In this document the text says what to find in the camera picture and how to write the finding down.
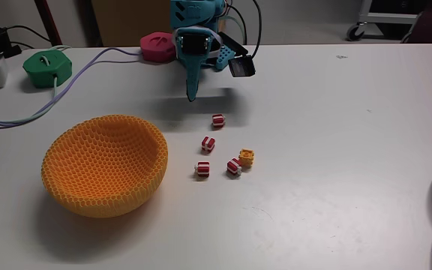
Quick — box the red white striped cube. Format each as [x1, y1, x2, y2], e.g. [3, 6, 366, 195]
[226, 157, 243, 176]
[194, 160, 211, 179]
[211, 113, 227, 129]
[200, 136, 216, 154]

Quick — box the yellow studded cube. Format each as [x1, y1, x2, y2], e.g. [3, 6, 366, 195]
[238, 148, 255, 169]

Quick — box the yellow honeycomb basket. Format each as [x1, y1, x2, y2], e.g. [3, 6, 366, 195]
[40, 114, 170, 219]

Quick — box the pink hexagonal box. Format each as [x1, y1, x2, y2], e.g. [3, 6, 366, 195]
[139, 31, 178, 64]

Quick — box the brown board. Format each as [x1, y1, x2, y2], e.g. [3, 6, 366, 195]
[90, 0, 173, 48]

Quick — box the green hexagonal box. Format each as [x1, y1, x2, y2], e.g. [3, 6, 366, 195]
[22, 49, 74, 89]

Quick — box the red pole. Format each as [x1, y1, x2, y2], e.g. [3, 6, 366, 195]
[34, 0, 64, 47]

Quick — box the white wheeled cart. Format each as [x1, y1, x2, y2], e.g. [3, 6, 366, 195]
[346, 0, 432, 42]

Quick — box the dark red chair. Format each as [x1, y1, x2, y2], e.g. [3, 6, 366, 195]
[401, 0, 432, 44]

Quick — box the teal perforated camera mount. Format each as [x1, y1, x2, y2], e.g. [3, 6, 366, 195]
[214, 43, 236, 72]

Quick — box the black camera box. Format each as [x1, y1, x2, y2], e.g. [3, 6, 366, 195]
[219, 32, 257, 79]

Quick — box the black camera cable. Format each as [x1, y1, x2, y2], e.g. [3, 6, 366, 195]
[251, 0, 263, 60]

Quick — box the purple cable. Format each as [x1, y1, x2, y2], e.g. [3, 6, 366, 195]
[0, 46, 143, 129]

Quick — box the pale green cable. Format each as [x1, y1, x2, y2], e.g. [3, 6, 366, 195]
[0, 44, 73, 127]

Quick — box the black adapter cable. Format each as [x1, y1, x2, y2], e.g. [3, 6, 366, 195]
[4, 24, 53, 50]

